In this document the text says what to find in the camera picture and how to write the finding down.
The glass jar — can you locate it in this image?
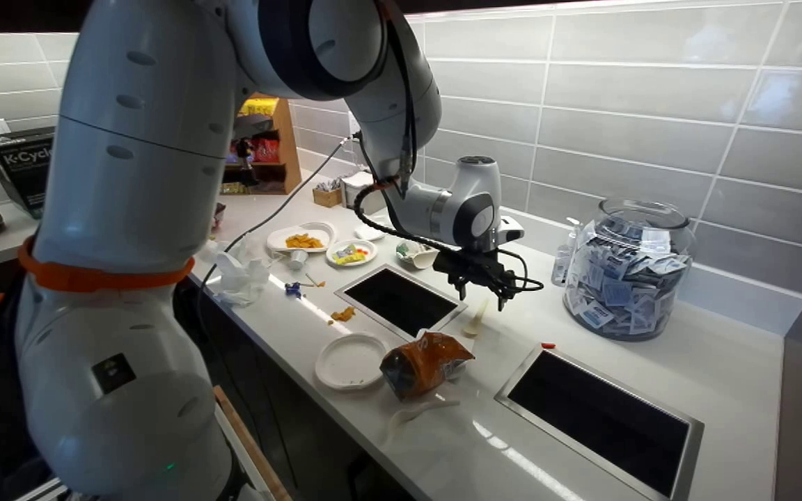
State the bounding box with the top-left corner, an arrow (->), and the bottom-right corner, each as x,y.
563,198 -> 697,342

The heap of blue white packets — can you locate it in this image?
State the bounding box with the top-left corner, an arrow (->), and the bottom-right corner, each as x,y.
568,221 -> 691,336

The orange crisps bag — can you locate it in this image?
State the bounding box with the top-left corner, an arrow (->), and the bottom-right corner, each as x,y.
379,331 -> 475,401

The large steel-framed disposal chute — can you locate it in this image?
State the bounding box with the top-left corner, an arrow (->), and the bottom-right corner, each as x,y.
494,345 -> 705,501

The crumpled white tissue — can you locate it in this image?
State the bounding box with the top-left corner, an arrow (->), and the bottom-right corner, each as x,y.
205,239 -> 274,308

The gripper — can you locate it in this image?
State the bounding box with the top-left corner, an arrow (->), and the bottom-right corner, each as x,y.
433,247 -> 515,312

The white round plastic lid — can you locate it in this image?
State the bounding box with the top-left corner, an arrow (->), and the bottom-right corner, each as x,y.
315,332 -> 390,391

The white oval plate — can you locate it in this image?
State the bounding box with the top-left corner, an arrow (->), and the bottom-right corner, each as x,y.
266,221 -> 338,254

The wooden snack shelf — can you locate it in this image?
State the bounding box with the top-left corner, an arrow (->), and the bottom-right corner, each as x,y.
222,93 -> 303,196

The small steel-framed disposal chute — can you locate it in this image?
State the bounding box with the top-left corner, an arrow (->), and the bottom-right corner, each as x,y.
334,264 -> 469,342

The black cardboard box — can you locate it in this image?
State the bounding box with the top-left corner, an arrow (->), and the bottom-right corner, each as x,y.
0,126 -> 56,221

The small clear bottle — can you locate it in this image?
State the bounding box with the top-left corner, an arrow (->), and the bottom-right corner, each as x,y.
551,218 -> 583,287

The white container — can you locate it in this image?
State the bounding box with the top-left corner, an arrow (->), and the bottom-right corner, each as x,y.
341,170 -> 375,210

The white bowl with wrappers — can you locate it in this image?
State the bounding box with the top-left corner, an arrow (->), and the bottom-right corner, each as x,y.
395,239 -> 439,271

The small plate with sweets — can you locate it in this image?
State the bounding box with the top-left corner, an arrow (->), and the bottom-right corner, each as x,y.
325,239 -> 379,268

